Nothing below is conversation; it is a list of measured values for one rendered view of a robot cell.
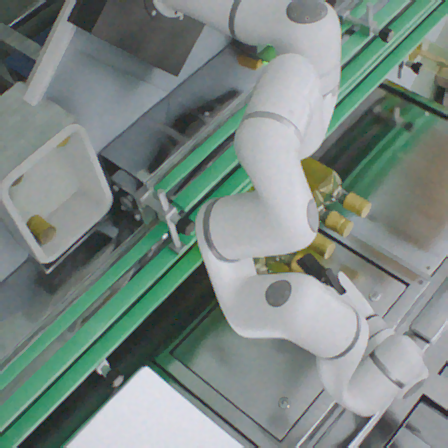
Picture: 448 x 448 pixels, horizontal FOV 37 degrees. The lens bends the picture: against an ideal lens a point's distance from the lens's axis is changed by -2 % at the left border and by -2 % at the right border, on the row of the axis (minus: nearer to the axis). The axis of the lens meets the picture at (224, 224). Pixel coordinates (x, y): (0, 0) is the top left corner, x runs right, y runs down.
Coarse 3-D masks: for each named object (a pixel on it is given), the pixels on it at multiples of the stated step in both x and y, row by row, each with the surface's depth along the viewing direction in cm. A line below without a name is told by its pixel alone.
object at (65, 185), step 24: (48, 144) 102; (72, 144) 111; (24, 168) 100; (48, 168) 114; (72, 168) 119; (96, 168) 113; (0, 192) 99; (24, 192) 112; (48, 192) 117; (72, 192) 122; (96, 192) 120; (24, 216) 115; (48, 216) 120; (72, 216) 120; (96, 216) 120; (72, 240) 117
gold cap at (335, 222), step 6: (330, 216) 127; (336, 216) 126; (342, 216) 127; (330, 222) 126; (336, 222) 126; (342, 222) 126; (348, 222) 125; (330, 228) 127; (336, 228) 126; (342, 228) 125; (348, 228) 126; (342, 234) 126
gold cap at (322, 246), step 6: (318, 234) 125; (318, 240) 124; (324, 240) 124; (330, 240) 125; (306, 246) 126; (312, 246) 125; (318, 246) 124; (324, 246) 123; (330, 246) 123; (318, 252) 124; (324, 252) 123; (330, 252) 125; (324, 258) 124
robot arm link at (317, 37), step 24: (240, 0) 97; (264, 0) 95; (288, 0) 94; (312, 0) 93; (240, 24) 97; (264, 24) 94; (288, 24) 92; (312, 24) 90; (336, 24) 92; (288, 48) 93; (312, 48) 92; (336, 48) 94; (336, 72) 98
